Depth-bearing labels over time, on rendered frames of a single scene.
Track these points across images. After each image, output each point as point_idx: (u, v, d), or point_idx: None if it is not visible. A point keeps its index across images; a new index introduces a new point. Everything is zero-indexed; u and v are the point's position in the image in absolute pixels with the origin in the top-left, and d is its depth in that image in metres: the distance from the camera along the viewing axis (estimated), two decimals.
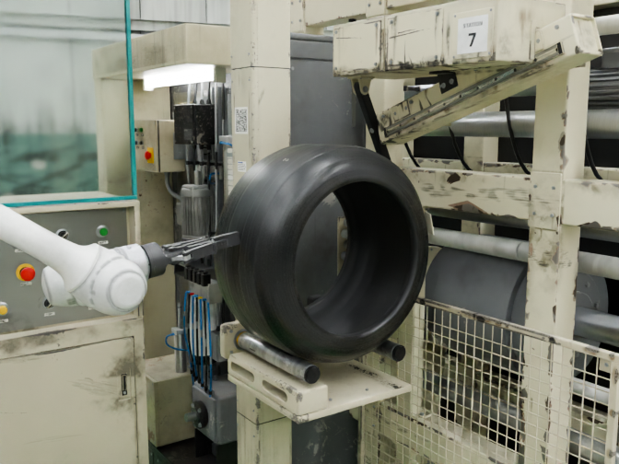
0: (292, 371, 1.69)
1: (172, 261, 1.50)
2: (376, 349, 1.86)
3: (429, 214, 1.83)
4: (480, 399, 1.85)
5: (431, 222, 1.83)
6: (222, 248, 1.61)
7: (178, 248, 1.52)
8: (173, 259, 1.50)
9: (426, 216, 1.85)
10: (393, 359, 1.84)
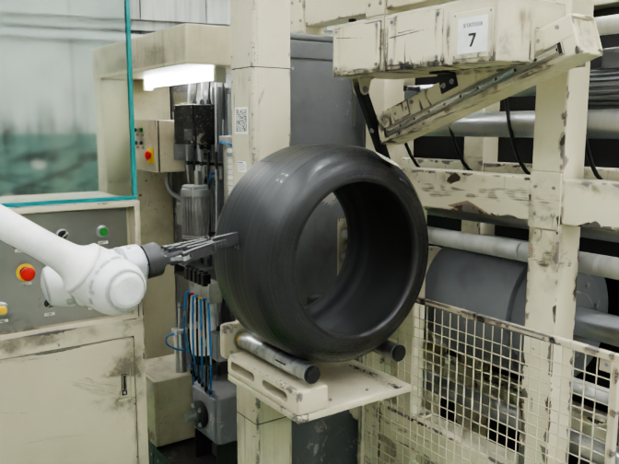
0: None
1: (171, 261, 1.50)
2: (381, 354, 1.87)
3: (382, 156, 1.71)
4: (480, 399, 1.85)
5: (389, 160, 1.72)
6: (222, 248, 1.61)
7: (177, 248, 1.52)
8: (172, 259, 1.50)
9: (380, 156, 1.74)
10: None
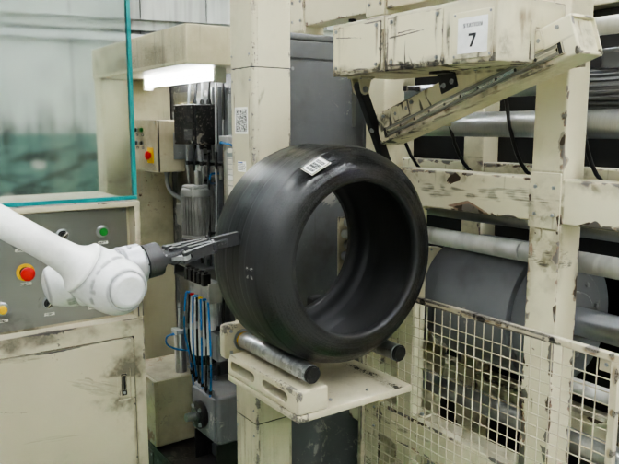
0: None
1: (172, 261, 1.50)
2: None
3: (309, 172, 1.59)
4: (480, 399, 1.85)
5: (317, 168, 1.60)
6: (223, 248, 1.61)
7: (178, 248, 1.52)
8: (173, 259, 1.50)
9: (307, 167, 1.61)
10: (395, 342, 1.83)
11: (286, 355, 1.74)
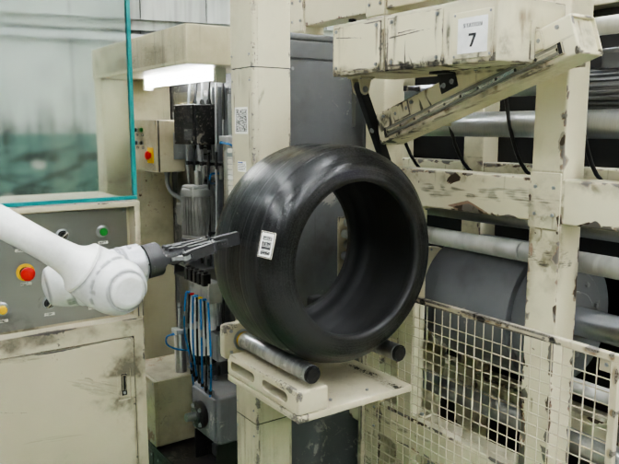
0: (298, 360, 1.70)
1: (172, 261, 1.50)
2: None
3: (267, 257, 1.55)
4: (480, 399, 1.85)
5: (270, 248, 1.55)
6: (223, 248, 1.61)
7: (178, 248, 1.52)
8: (173, 259, 1.50)
9: (261, 249, 1.57)
10: (387, 352, 1.82)
11: (283, 368, 1.74)
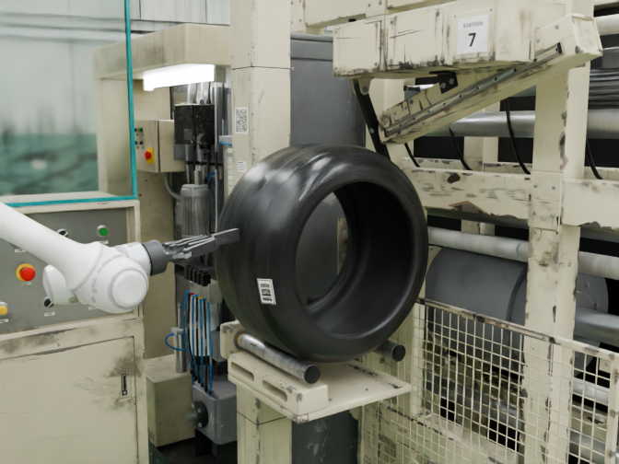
0: (293, 365, 1.69)
1: (173, 258, 1.50)
2: None
3: (272, 303, 1.57)
4: (480, 399, 1.85)
5: (270, 294, 1.57)
6: (223, 244, 1.61)
7: (179, 245, 1.52)
8: (174, 256, 1.50)
9: (262, 296, 1.59)
10: (390, 358, 1.83)
11: (288, 371, 1.75)
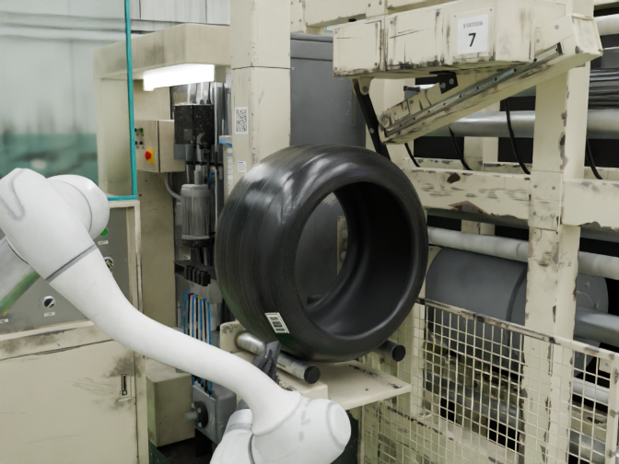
0: None
1: None
2: None
3: (285, 332, 1.60)
4: (480, 399, 1.85)
5: (281, 325, 1.60)
6: (276, 355, 1.50)
7: None
8: None
9: (274, 327, 1.62)
10: None
11: None
